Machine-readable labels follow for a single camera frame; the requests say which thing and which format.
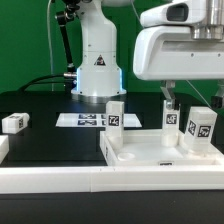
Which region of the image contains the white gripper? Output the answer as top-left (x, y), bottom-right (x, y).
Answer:
top-left (133, 26), bottom-right (224, 110)

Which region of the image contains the white sheet with tags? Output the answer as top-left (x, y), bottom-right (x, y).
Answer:
top-left (56, 113), bottom-right (141, 128)

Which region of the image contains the white square table top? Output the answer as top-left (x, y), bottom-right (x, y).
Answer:
top-left (100, 129), bottom-right (224, 166)

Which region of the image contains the white U-shaped fence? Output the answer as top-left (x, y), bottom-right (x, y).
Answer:
top-left (0, 135), bottom-right (224, 194)

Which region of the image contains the black cable bundle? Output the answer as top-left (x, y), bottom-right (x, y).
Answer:
top-left (18, 73), bottom-right (78, 93)

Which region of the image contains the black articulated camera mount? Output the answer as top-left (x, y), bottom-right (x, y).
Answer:
top-left (54, 0), bottom-right (81, 73)

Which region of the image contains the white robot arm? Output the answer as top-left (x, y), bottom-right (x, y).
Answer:
top-left (66, 0), bottom-right (224, 109)

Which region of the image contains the grey thin cable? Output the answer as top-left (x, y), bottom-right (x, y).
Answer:
top-left (45, 0), bottom-right (56, 93)

